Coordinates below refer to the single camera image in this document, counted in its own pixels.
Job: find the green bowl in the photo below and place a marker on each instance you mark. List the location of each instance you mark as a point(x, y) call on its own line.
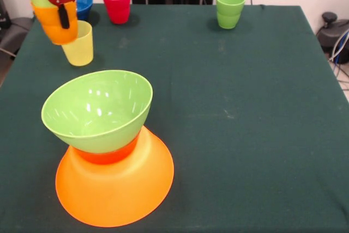
point(95, 107)

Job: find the yellow cup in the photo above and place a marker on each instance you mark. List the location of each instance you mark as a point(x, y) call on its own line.
point(80, 50)

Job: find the green cup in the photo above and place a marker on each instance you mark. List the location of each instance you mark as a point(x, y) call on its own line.
point(230, 12)

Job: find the red-orange bowl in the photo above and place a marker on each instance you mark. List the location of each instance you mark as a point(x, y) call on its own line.
point(109, 156)

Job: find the dark green tablecloth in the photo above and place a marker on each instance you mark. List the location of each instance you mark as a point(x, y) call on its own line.
point(245, 148)

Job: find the blue bowl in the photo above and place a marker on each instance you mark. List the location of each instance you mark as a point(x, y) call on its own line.
point(84, 5)

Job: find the black equipment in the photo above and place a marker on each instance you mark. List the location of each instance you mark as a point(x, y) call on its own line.
point(3, 9)

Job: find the orange cup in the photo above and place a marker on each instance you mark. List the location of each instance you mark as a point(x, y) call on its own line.
point(51, 25)

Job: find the pink cup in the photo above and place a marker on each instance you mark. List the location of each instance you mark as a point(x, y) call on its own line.
point(117, 6)

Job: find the large orange bowl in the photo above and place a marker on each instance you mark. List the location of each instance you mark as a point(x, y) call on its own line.
point(114, 189)

